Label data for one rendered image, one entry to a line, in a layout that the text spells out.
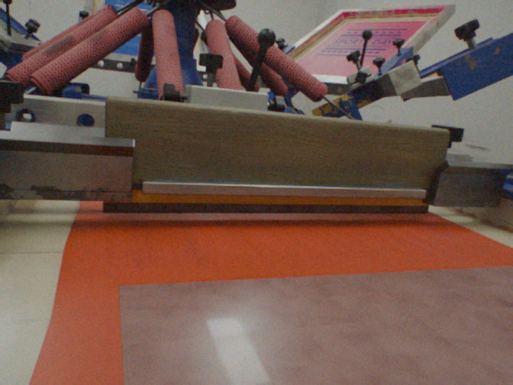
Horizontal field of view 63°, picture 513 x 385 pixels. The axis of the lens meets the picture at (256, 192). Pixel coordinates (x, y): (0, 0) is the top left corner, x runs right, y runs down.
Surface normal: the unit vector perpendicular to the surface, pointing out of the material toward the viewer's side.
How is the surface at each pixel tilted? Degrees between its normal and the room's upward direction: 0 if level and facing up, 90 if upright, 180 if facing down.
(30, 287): 0
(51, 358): 0
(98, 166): 90
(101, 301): 0
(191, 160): 90
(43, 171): 90
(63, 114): 90
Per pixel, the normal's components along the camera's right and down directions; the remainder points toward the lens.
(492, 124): -0.94, -0.03
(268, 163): 0.34, 0.25
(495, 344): 0.11, -0.97
